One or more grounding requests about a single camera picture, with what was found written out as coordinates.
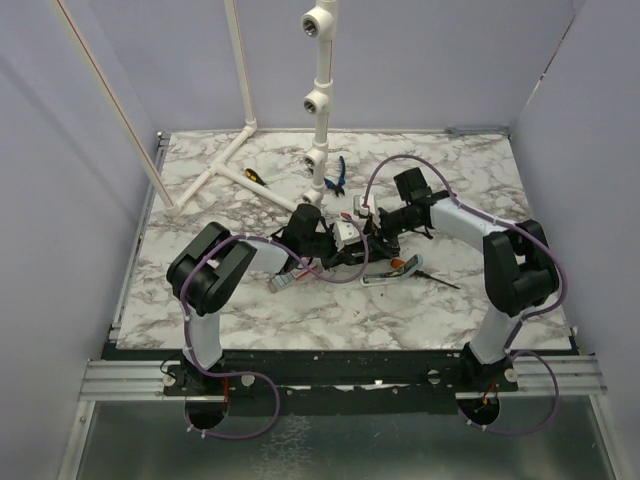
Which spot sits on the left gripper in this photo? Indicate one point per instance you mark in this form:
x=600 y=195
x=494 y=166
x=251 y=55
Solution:
x=331 y=236

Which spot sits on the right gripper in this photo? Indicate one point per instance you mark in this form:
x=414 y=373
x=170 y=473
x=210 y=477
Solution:
x=377 y=231

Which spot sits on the black stapler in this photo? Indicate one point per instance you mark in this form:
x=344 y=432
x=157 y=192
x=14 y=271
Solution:
x=356 y=257

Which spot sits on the red white staple box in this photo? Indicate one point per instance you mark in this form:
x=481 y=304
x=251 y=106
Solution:
x=282 y=281

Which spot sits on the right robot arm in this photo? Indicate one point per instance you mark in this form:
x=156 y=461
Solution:
x=519 y=273

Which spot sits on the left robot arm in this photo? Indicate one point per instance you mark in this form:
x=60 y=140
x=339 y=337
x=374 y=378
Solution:
x=206 y=273

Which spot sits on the yellow black screwdriver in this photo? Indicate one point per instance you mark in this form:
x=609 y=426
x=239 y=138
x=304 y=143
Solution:
x=254 y=177

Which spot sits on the orange handled screwdriver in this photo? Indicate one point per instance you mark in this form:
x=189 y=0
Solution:
x=396 y=263

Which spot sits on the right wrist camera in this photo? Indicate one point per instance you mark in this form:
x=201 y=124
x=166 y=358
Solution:
x=364 y=207

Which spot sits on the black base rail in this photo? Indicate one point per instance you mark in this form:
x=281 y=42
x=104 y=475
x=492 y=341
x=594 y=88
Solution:
x=321 y=383

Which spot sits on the white pvc pipe frame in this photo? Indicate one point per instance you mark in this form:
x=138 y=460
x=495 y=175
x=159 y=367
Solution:
x=241 y=68

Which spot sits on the aluminium frame rail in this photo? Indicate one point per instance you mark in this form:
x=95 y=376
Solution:
x=116 y=375

